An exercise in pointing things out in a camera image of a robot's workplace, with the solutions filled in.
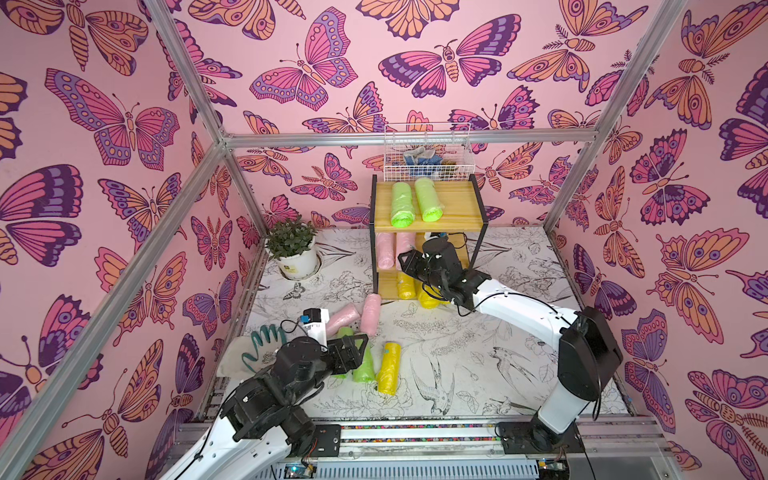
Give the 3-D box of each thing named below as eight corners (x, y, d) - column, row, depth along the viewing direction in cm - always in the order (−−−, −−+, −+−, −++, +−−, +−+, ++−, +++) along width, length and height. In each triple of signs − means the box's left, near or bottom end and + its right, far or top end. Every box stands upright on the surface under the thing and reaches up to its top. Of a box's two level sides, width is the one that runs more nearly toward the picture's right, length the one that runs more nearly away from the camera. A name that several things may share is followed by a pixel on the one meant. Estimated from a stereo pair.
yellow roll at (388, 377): (377, 393, 83) (376, 388, 80) (384, 345, 92) (384, 339, 89) (396, 396, 83) (396, 391, 79) (402, 348, 91) (402, 342, 88)
